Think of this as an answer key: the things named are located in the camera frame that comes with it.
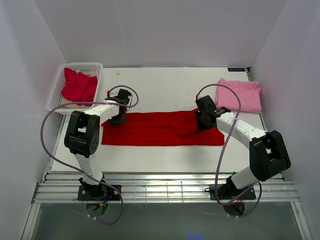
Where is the red t shirt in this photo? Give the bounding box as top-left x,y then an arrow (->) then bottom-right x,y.
101,110 -> 225,147

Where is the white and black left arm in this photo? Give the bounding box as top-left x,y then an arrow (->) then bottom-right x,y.
64,89 -> 133,200

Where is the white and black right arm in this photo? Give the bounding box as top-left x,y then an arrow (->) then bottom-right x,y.
195,95 -> 291,199

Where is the white plastic basket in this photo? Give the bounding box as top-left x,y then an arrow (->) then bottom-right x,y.
46,62 -> 103,115

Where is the crimson shirt in basket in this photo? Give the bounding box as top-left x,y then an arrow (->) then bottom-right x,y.
61,68 -> 98,103

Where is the folded pink t shirt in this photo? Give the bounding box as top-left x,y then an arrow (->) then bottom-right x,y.
215,78 -> 262,114

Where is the blue label on table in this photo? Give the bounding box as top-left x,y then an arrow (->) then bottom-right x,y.
227,67 -> 246,72

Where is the beige cloth in basket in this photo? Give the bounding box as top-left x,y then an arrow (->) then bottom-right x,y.
60,97 -> 92,109

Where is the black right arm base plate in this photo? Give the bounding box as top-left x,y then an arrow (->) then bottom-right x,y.
204,184 -> 256,201

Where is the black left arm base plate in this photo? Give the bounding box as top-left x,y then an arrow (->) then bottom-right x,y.
76,185 -> 120,202

